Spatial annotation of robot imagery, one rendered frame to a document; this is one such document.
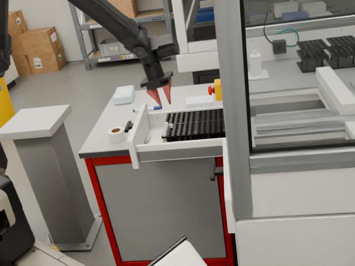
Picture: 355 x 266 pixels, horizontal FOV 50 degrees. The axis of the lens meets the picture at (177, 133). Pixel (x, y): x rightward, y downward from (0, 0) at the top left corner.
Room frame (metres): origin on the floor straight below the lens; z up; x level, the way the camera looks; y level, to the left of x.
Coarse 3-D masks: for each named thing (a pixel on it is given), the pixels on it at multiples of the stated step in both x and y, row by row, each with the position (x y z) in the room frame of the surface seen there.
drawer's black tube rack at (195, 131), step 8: (184, 112) 1.26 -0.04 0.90; (192, 112) 1.24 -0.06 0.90; (200, 112) 1.23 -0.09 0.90; (208, 112) 1.22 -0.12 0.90; (216, 112) 1.21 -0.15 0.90; (176, 120) 1.20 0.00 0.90; (184, 120) 1.19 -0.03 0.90; (192, 120) 1.18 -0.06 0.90; (200, 120) 1.18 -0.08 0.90; (208, 120) 1.16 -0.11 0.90; (216, 120) 1.15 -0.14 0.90; (224, 120) 1.14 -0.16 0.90; (176, 128) 1.14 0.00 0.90; (184, 128) 1.13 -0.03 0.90; (192, 128) 1.12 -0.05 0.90; (200, 128) 1.11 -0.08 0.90; (208, 128) 1.10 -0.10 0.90; (216, 128) 1.09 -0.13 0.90; (224, 128) 1.08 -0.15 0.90; (168, 136) 1.09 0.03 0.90; (176, 136) 1.09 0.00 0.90; (184, 136) 1.08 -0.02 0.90; (192, 136) 1.12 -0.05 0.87; (200, 136) 1.11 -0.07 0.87; (208, 136) 1.10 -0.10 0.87; (216, 136) 1.09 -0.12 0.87; (224, 136) 1.07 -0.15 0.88
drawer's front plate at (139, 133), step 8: (144, 104) 1.32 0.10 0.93; (144, 112) 1.27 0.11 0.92; (136, 120) 1.19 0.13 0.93; (144, 120) 1.25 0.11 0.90; (136, 128) 1.13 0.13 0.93; (144, 128) 1.23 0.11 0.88; (136, 136) 1.11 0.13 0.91; (144, 136) 1.20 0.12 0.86; (128, 144) 1.05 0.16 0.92; (136, 144) 1.09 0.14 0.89; (136, 152) 1.07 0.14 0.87; (136, 160) 1.05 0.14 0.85; (136, 168) 1.05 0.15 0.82
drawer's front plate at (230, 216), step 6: (222, 138) 0.97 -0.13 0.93; (228, 168) 0.81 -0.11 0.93; (228, 174) 0.79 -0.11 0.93; (228, 180) 0.76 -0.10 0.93; (228, 186) 0.74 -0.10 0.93; (228, 192) 0.71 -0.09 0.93; (228, 198) 0.69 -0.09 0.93; (228, 204) 0.69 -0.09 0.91; (228, 210) 0.69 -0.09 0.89; (228, 216) 0.69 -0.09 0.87; (228, 222) 0.69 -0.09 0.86; (228, 228) 0.69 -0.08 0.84; (234, 228) 0.69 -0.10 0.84
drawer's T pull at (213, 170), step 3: (210, 165) 0.87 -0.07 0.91; (213, 165) 0.86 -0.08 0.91; (210, 168) 0.85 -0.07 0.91; (213, 168) 0.85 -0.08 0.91; (216, 168) 0.85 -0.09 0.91; (219, 168) 0.84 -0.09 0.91; (222, 168) 0.84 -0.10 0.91; (210, 171) 0.84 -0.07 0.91; (213, 171) 0.83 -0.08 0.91; (216, 171) 0.83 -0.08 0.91; (219, 171) 0.83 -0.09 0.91; (222, 171) 0.83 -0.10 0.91; (210, 174) 0.82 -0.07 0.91; (213, 174) 0.82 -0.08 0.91; (216, 174) 0.83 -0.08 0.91; (219, 174) 0.83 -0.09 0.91; (222, 174) 0.82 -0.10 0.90; (210, 177) 0.81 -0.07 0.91; (213, 177) 0.81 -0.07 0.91; (213, 180) 0.81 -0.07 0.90
